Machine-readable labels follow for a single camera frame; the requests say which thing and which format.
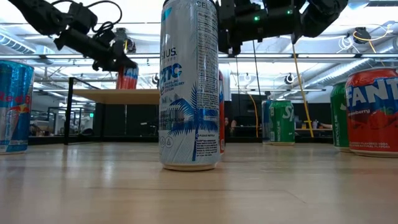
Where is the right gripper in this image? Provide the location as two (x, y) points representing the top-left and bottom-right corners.
(217, 0), (304, 56)

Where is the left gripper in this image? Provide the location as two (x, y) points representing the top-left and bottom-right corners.
(54, 29), (139, 73)

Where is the red Fanta strawberry can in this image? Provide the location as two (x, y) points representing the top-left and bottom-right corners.
(116, 64), (140, 90)
(345, 67), (398, 158)
(218, 70), (226, 156)

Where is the tall white Celsius can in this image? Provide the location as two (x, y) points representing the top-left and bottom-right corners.
(158, 0), (222, 172)

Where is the blue silver Red Bull can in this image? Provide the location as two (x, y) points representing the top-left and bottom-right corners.
(0, 60), (35, 156)
(261, 99), (272, 144)

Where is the green Sprite can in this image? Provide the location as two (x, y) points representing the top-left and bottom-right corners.
(329, 82), (351, 152)
(269, 99), (295, 146)

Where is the wooden shelf with black legs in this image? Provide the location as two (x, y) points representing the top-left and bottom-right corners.
(63, 77), (161, 146)

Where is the black cabinet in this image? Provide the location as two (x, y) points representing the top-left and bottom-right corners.
(231, 93), (264, 138)

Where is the person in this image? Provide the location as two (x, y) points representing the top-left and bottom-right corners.
(224, 116), (238, 138)

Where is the black partition panel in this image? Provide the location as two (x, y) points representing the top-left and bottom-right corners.
(294, 102), (331, 125)

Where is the black hanging cable with coil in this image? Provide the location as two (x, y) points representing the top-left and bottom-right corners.
(251, 39), (262, 98)

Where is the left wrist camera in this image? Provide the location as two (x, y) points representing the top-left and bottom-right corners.
(67, 1), (100, 32)

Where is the black aluminium table frame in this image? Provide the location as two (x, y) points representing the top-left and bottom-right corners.
(27, 134), (335, 146)

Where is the thin yellow cable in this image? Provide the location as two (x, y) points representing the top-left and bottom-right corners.
(248, 93), (259, 138)

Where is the thick yellow hanging cable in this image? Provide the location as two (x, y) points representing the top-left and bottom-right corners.
(291, 43), (315, 138)

